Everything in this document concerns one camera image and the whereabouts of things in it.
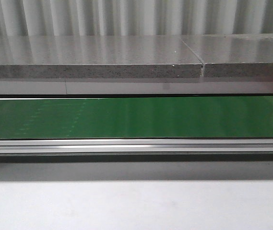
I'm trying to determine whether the white base panel under slabs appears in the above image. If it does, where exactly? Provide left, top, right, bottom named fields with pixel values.
left=0, top=78, right=273, bottom=95

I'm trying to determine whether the white corrugated wall panel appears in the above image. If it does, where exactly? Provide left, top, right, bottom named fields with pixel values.
left=0, top=0, right=273, bottom=36

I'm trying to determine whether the aluminium conveyor side rail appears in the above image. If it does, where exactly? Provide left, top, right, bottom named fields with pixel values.
left=0, top=138, right=273, bottom=157

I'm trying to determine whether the green conveyor belt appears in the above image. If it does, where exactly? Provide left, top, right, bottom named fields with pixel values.
left=0, top=96, right=273, bottom=139

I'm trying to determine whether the grey stone slab right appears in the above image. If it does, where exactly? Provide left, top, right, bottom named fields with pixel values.
left=181, top=34, right=273, bottom=81

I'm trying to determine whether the grey stone slab left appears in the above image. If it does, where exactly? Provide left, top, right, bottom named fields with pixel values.
left=0, top=35, right=202, bottom=79

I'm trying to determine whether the grey stone slab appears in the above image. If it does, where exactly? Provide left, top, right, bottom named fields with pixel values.
left=0, top=35, right=202, bottom=79
left=181, top=34, right=273, bottom=81

